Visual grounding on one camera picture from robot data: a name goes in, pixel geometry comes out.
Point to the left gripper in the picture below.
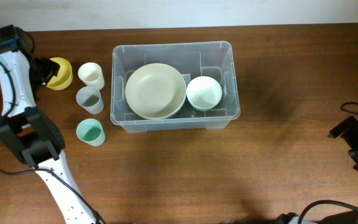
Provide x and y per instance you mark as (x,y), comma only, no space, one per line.
(47,66)

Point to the yellow plastic bowl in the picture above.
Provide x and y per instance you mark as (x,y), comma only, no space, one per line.
(64,76)

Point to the cream plastic cup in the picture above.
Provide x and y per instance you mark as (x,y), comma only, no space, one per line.
(91,74)

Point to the grey translucent plastic cup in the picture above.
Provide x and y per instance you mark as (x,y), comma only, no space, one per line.
(89,98)

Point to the mint green plastic cup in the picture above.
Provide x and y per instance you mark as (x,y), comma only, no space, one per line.
(91,132)

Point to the beige plate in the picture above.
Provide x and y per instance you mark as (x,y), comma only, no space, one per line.
(155,91)

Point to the white plastic bowl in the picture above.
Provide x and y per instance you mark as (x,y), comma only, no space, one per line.
(203,91)

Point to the blue plate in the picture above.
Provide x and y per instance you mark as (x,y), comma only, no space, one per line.
(177,113)

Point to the mint green plastic bowl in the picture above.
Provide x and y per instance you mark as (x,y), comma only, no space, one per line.
(203,108)

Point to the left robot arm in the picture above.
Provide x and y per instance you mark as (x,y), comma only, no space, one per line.
(30,135)

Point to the white label in container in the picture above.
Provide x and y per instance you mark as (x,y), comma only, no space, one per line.
(187,78)

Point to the clear plastic storage container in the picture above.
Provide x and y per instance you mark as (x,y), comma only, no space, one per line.
(211,59)

